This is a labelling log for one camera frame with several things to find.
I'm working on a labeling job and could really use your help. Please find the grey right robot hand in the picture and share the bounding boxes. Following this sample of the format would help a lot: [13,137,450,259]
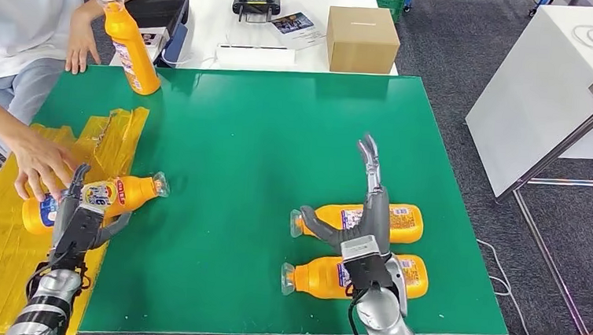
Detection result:
[296,131,399,258]

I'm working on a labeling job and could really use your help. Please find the person's right hand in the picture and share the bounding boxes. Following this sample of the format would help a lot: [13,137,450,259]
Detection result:
[12,131,83,205]

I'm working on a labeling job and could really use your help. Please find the person's left hand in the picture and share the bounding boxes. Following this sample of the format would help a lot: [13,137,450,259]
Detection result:
[64,11,105,78]

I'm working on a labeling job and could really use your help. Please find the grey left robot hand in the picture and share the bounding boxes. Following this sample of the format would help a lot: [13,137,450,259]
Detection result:
[50,161,136,256]

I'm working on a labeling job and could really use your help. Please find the orange detergent bottle clear cap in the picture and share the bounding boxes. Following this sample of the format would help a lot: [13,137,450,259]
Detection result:
[20,161,171,245]
[289,196,426,248]
[279,245,431,307]
[90,0,168,98]

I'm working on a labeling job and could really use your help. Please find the phone showing picture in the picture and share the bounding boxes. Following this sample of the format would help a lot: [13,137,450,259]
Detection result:
[138,26,171,51]

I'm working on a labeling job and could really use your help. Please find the person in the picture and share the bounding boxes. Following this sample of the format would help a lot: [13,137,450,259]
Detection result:
[0,0,153,209]

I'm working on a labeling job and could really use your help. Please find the black carry case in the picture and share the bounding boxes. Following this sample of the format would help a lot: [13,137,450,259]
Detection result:
[120,0,190,35]

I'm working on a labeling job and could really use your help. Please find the flat white box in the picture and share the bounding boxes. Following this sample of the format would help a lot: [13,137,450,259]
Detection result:
[213,41,298,75]

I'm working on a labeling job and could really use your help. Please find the brown cardboard box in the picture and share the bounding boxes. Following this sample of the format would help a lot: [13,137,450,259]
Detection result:
[324,4,404,78]

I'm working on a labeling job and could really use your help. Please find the black handheld controller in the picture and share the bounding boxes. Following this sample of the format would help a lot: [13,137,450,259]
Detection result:
[230,0,282,25]

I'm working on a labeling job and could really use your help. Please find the printed booklet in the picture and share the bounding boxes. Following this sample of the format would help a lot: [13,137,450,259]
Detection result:
[267,9,330,53]

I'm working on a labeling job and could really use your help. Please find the white side table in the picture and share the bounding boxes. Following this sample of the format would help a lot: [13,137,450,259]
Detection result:
[450,0,593,335]

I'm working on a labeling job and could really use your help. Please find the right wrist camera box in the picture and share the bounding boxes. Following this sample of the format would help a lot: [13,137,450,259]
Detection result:
[337,233,397,295]

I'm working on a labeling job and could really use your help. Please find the white floor cable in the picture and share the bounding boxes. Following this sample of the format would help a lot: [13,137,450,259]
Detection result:
[470,237,593,335]

